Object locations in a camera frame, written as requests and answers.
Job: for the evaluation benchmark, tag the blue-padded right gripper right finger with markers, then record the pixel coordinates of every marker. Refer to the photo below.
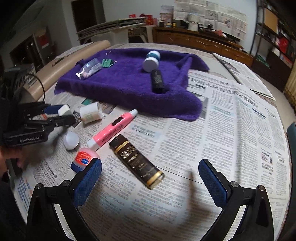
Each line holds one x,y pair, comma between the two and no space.
257,220

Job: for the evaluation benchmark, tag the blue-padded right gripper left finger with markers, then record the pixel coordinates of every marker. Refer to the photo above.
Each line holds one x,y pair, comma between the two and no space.
42,220

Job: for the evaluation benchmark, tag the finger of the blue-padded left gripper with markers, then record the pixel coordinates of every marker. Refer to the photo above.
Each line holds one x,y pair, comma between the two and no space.
59,121
52,109

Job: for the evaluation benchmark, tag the white usb charger plug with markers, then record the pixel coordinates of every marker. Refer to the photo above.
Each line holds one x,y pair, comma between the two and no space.
64,110

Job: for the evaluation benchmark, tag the white round cap jar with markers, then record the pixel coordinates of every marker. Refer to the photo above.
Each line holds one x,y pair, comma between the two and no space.
71,140

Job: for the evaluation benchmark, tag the white cylindrical bottle green label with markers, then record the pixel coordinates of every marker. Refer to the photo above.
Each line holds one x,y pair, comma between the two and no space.
91,112

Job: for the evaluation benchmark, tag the small red blue vaseline jar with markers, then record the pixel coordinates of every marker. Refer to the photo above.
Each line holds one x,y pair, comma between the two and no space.
83,157

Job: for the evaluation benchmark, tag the pink white pen device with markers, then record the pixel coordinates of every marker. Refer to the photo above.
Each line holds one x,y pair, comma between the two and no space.
111,130

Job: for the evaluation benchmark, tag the black gold Grand Reserve tube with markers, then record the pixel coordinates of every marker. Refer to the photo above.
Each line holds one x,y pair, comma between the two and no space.
136,162

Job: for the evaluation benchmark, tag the person's left hand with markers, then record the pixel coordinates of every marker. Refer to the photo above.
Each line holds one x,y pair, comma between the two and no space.
12,153

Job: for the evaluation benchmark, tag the beige low bench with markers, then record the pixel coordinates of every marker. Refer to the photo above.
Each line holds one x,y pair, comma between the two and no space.
48,75

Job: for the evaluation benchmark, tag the clear pill bottle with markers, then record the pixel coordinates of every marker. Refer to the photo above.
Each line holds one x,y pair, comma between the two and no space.
88,69

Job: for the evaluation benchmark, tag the green binder clip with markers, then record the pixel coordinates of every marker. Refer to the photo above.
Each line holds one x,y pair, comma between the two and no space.
107,63

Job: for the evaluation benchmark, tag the purple towel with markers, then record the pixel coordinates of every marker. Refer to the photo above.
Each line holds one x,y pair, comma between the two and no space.
126,83

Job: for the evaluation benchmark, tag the teal cushioned chair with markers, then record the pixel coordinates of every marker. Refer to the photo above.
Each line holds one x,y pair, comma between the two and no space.
291,134

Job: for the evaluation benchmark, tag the large open newspaper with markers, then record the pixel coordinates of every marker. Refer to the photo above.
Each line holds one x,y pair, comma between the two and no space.
237,131

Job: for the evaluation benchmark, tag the black cosmetic tube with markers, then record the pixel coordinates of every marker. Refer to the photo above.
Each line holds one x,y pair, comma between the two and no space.
157,81

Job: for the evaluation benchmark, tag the white teal double-cap bottle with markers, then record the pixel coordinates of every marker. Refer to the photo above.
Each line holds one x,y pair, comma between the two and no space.
151,61

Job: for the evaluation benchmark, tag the folded cardboard stack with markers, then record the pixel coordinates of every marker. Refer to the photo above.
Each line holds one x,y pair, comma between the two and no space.
108,26

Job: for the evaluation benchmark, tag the folded newspaper far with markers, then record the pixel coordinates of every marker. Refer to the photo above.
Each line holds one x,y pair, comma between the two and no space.
244,75

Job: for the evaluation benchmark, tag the dark metal shelf unit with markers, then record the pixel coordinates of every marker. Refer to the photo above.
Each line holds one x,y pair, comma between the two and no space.
273,45

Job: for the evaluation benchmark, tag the wooden tv cabinet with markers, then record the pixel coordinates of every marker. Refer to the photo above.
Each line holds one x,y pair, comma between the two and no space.
207,42

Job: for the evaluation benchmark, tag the newspapers on wall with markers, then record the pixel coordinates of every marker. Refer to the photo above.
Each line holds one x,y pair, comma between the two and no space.
204,13

